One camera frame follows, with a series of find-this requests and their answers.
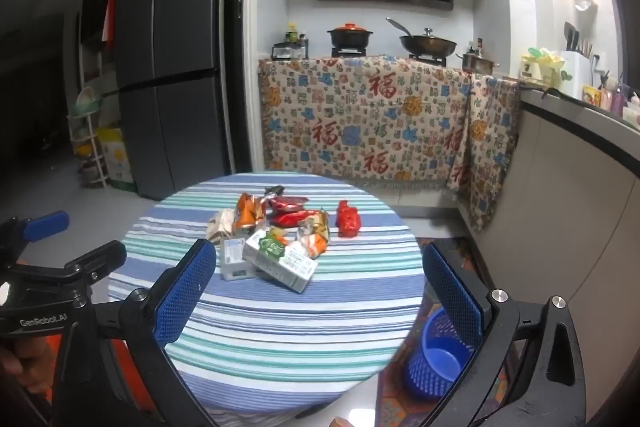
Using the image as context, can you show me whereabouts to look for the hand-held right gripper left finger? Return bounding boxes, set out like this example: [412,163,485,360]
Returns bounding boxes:
[50,238,218,427]

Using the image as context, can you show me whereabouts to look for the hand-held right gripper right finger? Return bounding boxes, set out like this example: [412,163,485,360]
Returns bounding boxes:
[422,241,588,427]

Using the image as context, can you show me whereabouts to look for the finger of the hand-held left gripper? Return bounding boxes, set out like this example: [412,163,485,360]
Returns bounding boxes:
[0,210,71,260]
[15,240,127,293]

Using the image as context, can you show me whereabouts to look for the small white carton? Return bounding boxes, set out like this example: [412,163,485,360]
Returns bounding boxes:
[220,234,258,282]

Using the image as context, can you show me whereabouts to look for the blue plastic basket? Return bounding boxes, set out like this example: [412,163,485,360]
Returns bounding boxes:
[402,307,476,403]

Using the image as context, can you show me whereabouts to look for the white red snack packet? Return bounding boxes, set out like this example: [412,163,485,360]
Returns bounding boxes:
[207,208,238,243]

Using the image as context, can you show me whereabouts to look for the orange snack bag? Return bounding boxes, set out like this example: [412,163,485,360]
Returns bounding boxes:
[236,193,266,230]

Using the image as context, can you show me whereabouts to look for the white green drink carton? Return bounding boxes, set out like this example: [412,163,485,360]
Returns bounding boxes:
[242,229,318,293]

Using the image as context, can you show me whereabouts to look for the red foil wrapper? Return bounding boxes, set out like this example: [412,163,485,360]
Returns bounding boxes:
[270,209,321,228]
[263,185,309,214]

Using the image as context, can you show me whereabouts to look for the red plastic bag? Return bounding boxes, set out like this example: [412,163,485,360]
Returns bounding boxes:
[336,199,362,238]

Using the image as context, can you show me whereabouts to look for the silver wrapper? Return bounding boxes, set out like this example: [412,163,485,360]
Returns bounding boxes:
[297,209,331,255]

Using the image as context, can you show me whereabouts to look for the person's left hand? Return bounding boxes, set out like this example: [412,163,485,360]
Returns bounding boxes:
[0,339,51,400]

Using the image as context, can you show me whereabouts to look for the white storage rack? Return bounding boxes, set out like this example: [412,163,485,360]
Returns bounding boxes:
[67,87,111,188]

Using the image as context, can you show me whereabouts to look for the yellow white cardboard box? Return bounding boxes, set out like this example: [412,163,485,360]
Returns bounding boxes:
[97,127,136,192]

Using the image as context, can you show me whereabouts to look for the striped tablecloth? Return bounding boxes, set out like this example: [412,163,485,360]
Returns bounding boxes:
[107,172,426,427]

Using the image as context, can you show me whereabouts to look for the grey base cabinets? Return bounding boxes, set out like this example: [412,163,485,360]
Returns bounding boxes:
[475,92,640,427]

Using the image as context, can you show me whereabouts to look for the narrow printed cloth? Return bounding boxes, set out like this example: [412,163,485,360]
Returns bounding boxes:
[447,74,523,233]

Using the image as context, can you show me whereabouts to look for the wide printed cloth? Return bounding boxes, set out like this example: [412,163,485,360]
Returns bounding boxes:
[257,54,473,198]

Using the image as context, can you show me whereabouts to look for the dark grey refrigerator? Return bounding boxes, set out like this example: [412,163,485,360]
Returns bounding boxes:
[114,0,241,202]

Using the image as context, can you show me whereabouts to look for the red paper card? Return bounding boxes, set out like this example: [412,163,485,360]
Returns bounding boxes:
[101,0,117,42]

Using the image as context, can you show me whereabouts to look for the dark shelving cabinet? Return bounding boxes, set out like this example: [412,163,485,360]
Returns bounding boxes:
[77,0,126,108]

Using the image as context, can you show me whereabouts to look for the dark kitchen countertop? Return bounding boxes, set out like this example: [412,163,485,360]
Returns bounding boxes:
[520,84,640,132]

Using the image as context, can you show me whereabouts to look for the steel pot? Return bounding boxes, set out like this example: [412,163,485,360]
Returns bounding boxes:
[456,47,501,74]

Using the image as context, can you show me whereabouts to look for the yellow green plastic containers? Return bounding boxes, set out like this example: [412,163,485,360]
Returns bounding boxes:
[520,47,571,85]

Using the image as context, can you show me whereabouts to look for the wok with glass lid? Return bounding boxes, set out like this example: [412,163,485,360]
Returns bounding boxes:
[386,17,458,56]

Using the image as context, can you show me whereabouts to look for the jars and bottles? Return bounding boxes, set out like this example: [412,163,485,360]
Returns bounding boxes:
[582,77,640,122]

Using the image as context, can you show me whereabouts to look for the white utensil holder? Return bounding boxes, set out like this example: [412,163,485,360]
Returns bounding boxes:
[559,22,596,88]

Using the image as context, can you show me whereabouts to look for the gas stove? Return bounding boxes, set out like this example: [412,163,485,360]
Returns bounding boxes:
[330,47,448,68]

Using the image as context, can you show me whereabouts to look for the black pot with red lid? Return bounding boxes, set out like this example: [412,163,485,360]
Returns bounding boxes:
[327,23,373,50]

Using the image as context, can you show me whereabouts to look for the black wire rack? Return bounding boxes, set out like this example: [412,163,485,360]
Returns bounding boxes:
[271,42,311,61]

